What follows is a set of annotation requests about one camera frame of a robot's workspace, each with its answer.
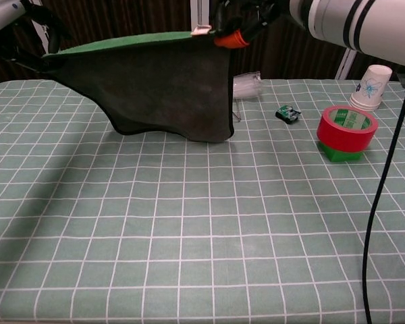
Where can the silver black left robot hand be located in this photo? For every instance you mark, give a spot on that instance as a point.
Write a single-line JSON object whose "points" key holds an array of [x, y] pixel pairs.
{"points": [[44, 15]]}

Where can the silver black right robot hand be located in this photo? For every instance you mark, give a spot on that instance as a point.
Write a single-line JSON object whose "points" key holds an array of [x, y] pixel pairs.
{"points": [[233, 40]]}

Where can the green cloth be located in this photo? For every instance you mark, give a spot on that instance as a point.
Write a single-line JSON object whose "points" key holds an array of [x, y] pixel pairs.
{"points": [[155, 94]]}

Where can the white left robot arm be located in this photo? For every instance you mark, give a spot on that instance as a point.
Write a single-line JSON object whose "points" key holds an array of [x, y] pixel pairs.
{"points": [[0, 13]]}

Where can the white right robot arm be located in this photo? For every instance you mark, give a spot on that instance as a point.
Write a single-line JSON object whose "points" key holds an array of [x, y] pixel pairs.
{"points": [[357, 23]]}

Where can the clear plastic cup sleeve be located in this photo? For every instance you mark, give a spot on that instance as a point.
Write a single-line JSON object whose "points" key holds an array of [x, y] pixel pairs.
{"points": [[248, 86]]}

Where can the red tape roll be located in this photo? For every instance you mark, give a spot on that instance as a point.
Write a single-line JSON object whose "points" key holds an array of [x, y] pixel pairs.
{"points": [[341, 138]]}

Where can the white flower-print paper cup stack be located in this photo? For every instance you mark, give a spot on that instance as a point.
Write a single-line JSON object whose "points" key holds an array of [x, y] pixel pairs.
{"points": [[371, 87]]}

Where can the green plastic block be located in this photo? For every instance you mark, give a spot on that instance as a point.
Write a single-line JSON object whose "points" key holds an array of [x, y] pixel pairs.
{"points": [[341, 157]]}

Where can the green checked tablecloth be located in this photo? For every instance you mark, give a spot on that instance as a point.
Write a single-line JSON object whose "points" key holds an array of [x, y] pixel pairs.
{"points": [[87, 219]]}

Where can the white partition post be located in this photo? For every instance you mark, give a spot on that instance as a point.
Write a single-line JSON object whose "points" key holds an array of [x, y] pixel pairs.
{"points": [[344, 67], [44, 37], [200, 15]]}

